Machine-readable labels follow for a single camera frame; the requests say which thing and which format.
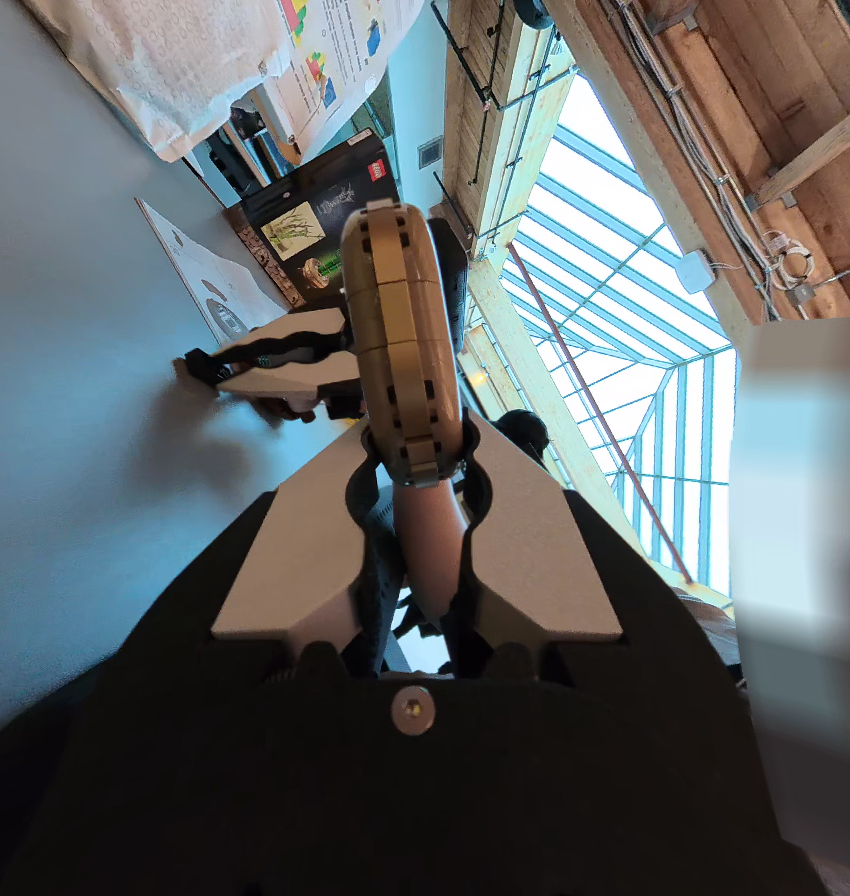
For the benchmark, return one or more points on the light grey desk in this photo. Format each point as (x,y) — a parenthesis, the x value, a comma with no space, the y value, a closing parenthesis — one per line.
(82,420)

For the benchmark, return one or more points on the white instruction booklet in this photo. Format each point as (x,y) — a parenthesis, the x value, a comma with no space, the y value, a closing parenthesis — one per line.
(208,280)

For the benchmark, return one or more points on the skylight window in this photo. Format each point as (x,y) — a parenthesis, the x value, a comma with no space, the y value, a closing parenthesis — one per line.
(607,280)

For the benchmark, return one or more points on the pale wooden beam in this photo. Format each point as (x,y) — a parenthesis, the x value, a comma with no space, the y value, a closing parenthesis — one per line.
(516,140)

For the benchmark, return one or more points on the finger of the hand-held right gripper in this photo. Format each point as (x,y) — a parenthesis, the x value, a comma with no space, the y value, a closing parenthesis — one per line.
(306,374)
(292,324)

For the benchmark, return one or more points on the red pipe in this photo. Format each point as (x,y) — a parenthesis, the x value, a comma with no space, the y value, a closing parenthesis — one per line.
(593,406)

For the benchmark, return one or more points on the dark round object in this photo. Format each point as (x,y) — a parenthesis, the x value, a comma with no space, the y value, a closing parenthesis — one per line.
(523,437)

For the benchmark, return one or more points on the person's right forearm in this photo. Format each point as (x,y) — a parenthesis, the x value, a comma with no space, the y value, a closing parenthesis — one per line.
(432,546)

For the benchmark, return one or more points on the white paper bag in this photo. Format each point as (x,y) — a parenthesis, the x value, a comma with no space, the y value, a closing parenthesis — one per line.
(173,70)

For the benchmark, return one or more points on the small black brick piece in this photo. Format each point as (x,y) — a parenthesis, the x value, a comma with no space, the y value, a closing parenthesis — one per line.
(201,365)

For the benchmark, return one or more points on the black box with plant print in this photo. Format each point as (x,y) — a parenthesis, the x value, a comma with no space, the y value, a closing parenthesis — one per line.
(306,203)

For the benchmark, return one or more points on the tan brick-built pot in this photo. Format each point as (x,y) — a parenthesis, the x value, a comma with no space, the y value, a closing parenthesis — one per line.
(397,315)

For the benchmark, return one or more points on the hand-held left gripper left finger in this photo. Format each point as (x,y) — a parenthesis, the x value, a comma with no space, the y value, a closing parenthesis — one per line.
(292,560)

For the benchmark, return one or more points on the wall vent grille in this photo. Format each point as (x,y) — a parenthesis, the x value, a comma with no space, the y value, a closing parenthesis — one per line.
(430,152)

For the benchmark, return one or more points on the white junction box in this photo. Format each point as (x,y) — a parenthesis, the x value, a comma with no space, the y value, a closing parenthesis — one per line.
(694,271)

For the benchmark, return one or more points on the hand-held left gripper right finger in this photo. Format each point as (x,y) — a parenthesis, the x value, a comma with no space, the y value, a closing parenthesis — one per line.
(537,560)

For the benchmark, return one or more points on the colour printed leaflet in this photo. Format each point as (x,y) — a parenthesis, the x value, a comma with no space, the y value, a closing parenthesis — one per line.
(344,70)

